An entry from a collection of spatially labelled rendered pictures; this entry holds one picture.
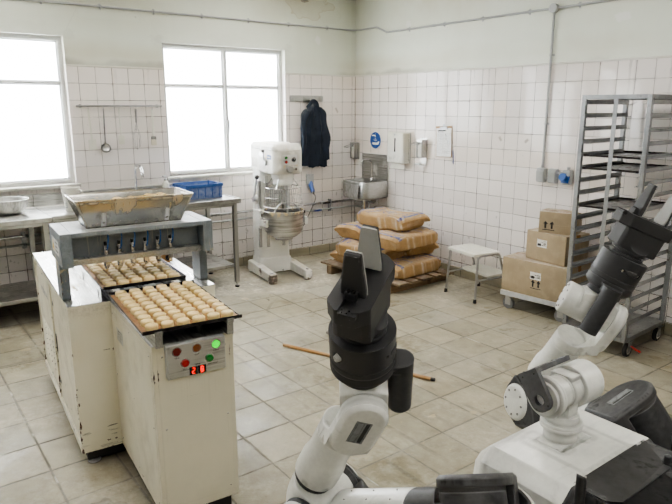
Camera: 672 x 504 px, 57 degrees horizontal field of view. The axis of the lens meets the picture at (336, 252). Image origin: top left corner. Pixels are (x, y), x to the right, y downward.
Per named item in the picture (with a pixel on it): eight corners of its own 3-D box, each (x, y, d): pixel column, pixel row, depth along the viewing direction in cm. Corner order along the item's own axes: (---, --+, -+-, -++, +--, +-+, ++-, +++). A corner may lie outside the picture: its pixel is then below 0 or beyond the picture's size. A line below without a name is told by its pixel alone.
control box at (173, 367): (165, 377, 241) (163, 344, 238) (223, 364, 254) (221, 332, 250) (168, 381, 238) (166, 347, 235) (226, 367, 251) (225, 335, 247)
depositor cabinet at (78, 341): (46, 376, 407) (32, 253, 388) (154, 353, 444) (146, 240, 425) (84, 470, 302) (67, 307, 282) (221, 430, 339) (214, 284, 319)
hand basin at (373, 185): (408, 229, 700) (411, 132, 675) (383, 233, 678) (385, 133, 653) (354, 217, 777) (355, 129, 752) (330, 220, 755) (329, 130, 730)
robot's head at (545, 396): (598, 400, 92) (576, 351, 94) (565, 417, 87) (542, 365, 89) (565, 408, 97) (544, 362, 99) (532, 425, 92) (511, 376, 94)
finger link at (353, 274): (367, 253, 68) (367, 295, 72) (341, 247, 69) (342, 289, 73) (362, 262, 67) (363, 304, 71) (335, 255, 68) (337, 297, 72)
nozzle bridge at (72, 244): (55, 289, 309) (47, 223, 301) (193, 270, 347) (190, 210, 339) (66, 307, 282) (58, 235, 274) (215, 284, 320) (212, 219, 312)
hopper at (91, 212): (66, 222, 304) (63, 194, 301) (177, 212, 333) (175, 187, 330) (77, 232, 280) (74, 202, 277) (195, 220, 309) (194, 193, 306)
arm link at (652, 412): (636, 437, 118) (699, 444, 106) (608, 466, 114) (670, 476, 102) (605, 386, 118) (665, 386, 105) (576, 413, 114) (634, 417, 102)
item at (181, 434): (122, 458, 312) (107, 289, 291) (188, 439, 330) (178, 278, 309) (164, 537, 254) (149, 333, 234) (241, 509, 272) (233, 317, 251)
